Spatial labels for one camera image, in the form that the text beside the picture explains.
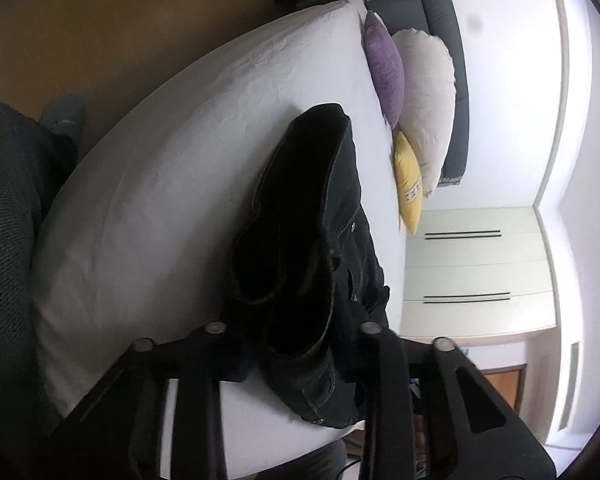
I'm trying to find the bed with white sheet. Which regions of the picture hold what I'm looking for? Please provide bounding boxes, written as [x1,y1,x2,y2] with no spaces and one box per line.
[30,0,407,480]

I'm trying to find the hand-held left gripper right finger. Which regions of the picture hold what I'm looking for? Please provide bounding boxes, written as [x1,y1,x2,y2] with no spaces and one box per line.
[359,320,556,480]

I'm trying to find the large white pillow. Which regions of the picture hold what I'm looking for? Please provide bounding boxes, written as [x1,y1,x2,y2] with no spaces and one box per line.
[391,29,457,199]

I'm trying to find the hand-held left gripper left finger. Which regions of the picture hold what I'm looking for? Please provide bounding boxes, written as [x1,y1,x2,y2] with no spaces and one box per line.
[44,320,242,480]

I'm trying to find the black denim pants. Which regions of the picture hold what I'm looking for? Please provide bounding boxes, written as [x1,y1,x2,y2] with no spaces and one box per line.
[220,103,392,430]

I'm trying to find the purple pillow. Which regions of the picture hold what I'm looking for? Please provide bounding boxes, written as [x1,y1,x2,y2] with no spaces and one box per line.
[363,10,406,132]

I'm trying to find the white wardrobe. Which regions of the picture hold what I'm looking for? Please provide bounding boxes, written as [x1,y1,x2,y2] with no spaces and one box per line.
[397,205,562,342]

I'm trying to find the grey padded headboard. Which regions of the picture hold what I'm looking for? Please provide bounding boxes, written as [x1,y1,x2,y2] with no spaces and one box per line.
[362,0,471,189]

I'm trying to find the person's grey trouser leg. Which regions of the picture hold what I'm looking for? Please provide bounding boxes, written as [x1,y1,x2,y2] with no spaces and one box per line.
[0,95,79,463]

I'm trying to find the yellow pillow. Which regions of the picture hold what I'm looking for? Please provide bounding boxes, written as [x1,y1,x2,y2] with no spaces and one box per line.
[393,131,425,236]

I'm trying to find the person's grey sock foot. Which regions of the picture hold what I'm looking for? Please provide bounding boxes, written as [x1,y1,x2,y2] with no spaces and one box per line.
[39,92,89,142]

